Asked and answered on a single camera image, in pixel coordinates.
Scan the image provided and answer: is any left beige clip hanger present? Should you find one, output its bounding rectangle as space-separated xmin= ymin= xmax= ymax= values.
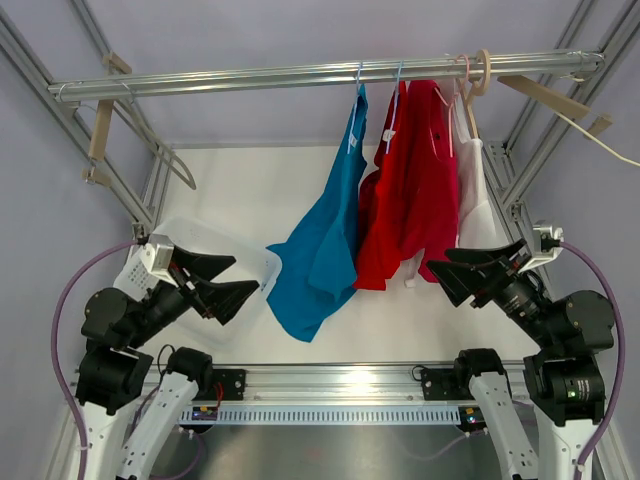
xmin=83 ymin=51 xmax=132 ymax=188

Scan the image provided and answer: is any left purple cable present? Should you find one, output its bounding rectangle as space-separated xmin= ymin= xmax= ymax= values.
xmin=51 ymin=239 xmax=151 ymax=480

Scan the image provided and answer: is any white plastic laundry basket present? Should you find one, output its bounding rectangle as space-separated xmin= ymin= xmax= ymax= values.
xmin=114 ymin=216 xmax=282 ymax=349

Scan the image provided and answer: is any white slotted cable duct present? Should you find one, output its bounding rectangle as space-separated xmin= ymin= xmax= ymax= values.
xmin=178 ymin=405 xmax=461 ymax=426

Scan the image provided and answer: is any red t shirt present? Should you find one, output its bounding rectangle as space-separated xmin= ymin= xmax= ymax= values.
xmin=353 ymin=81 xmax=408 ymax=291

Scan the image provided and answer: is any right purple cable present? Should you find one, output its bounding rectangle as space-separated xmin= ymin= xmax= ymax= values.
xmin=559 ymin=239 xmax=627 ymax=480

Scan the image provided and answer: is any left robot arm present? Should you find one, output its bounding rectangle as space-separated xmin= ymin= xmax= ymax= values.
xmin=75 ymin=244 xmax=259 ymax=479

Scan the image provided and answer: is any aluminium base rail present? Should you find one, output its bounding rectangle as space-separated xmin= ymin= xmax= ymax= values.
xmin=74 ymin=362 xmax=531 ymax=402

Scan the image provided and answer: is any grey plastic hanger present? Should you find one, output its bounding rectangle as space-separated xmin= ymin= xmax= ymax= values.
xmin=114 ymin=82 xmax=197 ymax=190

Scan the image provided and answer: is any purple cable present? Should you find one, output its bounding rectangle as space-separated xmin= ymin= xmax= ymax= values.
xmin=559 ymin=239 xmax=627 ymax=480
xmin=51 ymin=239 xmax=151 ymax=480

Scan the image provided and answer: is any silver clothes rail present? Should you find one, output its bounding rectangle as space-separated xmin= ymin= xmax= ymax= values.
xmin=48 ymin=50 xmax=605 ymax=103

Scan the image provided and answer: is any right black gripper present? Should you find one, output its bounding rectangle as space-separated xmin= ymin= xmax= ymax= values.
xmin=427 ymin=237 xmax=561 ymax=350

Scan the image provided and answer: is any beige wooden hanger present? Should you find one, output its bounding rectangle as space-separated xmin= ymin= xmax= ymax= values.
xmin=459 ymin=49 xmax=492 ymax=139

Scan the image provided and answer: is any beige clip hanger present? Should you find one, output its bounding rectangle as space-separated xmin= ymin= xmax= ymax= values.
xmin=497 ymin=75 xmax=614 ymax=138
xmin=83 ymin=51 xmax=132 ymax=188

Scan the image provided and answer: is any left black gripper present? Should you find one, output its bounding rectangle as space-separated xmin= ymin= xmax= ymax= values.
xmin=126 ymin=244 xmax=259 ymax=349

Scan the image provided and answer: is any white t shirt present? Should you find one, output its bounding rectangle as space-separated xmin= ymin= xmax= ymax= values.
xmin=403 ymin=79 xmax=509 ymax=289

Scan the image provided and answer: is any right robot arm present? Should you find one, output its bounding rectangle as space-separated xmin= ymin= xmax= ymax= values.
xmin=424 ymin=238 xmax=624 ymax=479

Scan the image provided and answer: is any light blue hanger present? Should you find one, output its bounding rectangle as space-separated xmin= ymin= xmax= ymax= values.
xmin=385 ymin=60 xmax=404 ymax=154
xmin=347 ymin=62 xmax=366 ymax=155

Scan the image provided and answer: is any pink wire hanger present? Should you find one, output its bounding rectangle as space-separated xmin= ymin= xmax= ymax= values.
xmin=436 ymin=54 xmax=471 ymax=156

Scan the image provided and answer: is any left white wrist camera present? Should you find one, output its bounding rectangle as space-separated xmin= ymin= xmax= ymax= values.
xmin=142 ymin=234 xmax=175 ymax=283

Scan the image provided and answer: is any blue t shirt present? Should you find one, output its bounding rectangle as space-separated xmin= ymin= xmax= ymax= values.
xmin=268 ymin=85 xmax=368 ymax=343

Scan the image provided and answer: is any magenta t shirt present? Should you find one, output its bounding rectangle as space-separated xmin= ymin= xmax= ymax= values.
xmin=400 ymin=80 xmax=459 ymax=283

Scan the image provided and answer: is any right beige clip hanger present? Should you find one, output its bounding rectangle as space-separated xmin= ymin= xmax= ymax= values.
xmin=497 ymin=75 xmax=614 ymax=138

